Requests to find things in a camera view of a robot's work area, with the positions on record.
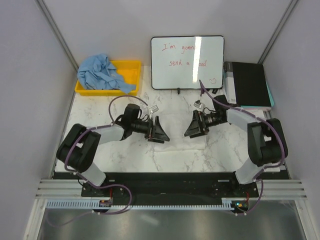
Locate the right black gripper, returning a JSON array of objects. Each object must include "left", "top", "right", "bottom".
[{"left": 184, "top": 110, "right": 224, "bottom": 139}]

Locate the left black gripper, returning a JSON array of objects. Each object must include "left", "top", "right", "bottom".
[{"left": 131, "top": 116, "right": 170, "bottom": 144}]

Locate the white long sleeve shirt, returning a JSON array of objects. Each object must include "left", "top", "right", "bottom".
[{"left": 151, "top": 122, "right": 207, "bottom": 153}]

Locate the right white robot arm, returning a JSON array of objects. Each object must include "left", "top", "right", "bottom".
[{"left": 184, "top": 95, "right": 288, "bottom": 197}]

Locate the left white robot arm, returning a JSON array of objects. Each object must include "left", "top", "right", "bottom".
[{"left": 56, "top": 103, "right": 170, "bottom": 197}]

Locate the blue long sleeve shirt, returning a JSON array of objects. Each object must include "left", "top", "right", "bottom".
[{"left": 77, "top": 53, "right": 136, "bottom": 94}]

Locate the whiteboard with red writing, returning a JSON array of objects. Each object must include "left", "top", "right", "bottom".
[{"left": 150, "top": 35, "right": 225, "bottom": 90}]

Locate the yellow plastic bin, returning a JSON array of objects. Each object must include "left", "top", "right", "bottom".
[{"left": 74, "top": 60, "right": 142, "bottom": 97}]

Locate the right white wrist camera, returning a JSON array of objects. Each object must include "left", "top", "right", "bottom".
[{"left": 193, "top": 100, "right": 205, "bottom": 111}]

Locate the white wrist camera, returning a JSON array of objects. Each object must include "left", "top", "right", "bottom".
[
  {"left": 193, "top": 100, "right": 205, "bottom": 111},
  {"left": 148, "top": 105, "right": 159, "bottom": 117}
]

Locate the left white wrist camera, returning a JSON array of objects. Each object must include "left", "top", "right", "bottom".
[{"left": 148, "top": 105, "right": 159, "bottom": 117}]

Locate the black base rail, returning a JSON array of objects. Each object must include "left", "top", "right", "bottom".
[{"left": 81, "top": 172, "right": 259, "bottom": 199}]

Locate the white slotted cable duct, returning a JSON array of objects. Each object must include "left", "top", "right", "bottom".
[{"left": 46, "top": 198, "right": 249, "bottom": 211}]

